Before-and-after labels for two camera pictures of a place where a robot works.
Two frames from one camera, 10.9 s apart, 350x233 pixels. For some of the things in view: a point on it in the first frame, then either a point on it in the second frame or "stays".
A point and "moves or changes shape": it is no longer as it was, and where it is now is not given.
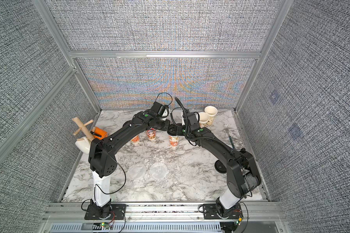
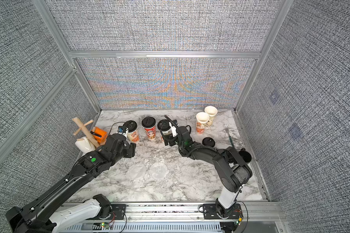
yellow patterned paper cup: x=135 y=141 stays
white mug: x=83 y=144 stays
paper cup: x=174 y=141 moves or changes shape
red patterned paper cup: x=151 y=133 stays
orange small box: x=101 y=132 stays
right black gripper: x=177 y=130 → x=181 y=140
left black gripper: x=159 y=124 → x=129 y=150
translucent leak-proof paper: x=136 y=171 stays
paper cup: x=211 y=110 stays
